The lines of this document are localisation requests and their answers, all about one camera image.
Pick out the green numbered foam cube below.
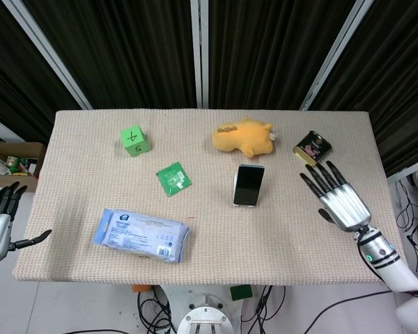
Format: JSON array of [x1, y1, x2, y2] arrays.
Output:
[[119, 124, 151, 158]]

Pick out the beige woven table cloth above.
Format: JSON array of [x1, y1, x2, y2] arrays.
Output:
[[12, 109, 414, 287]]

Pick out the blue wet wipes pack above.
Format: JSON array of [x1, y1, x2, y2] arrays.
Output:
[[91, 207, 190, 264]]

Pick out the orange plush toy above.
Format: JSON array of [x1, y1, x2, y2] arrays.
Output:
[[210, 117, 279, 159]]

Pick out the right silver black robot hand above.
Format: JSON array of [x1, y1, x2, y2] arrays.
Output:
[[299, 159, 372, 232]]

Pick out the black pleated curtain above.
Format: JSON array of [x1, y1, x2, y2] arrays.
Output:
[[0, 0, 418, 178]]

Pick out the tangled black cables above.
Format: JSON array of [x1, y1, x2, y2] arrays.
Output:
[[395, 176, 418, 273]]

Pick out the black smartphone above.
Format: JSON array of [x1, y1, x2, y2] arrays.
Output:
[[232, 164, 265, 207]]

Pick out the long black cable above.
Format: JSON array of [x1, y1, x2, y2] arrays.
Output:
[[306, 289, 395, 334]]

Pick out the black cable bundle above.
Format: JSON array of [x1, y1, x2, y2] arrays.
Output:
[[136, 285, 178, 334], [242, 285, 286, 334]]

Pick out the aluminium frame beam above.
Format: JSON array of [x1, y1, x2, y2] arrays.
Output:
[[1, 0, 93, 111], [189, 0, 210, 109], [298, 0, 376, 111]]

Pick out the dark green block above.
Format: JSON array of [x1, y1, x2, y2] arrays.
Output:
[[229, 284, 254, 302]]

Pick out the green foil sachet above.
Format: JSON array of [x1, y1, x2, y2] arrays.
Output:
[[155, 161, 192, 198]]

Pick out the white frame bar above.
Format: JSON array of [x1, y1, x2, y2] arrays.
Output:
[[386, 155, 418, 182]]

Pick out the black gold tin can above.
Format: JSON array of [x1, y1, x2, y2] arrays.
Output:
[[292, 130, 333, 167]]

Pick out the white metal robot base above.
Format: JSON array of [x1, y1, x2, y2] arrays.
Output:
[[160, 285, 255, 334]]

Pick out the white phone stand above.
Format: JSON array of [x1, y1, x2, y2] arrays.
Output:
[[231, 175, 259, 209]]

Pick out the cardboard box with clutter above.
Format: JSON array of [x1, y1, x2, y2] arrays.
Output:
[[0, 129, 47, 185]]

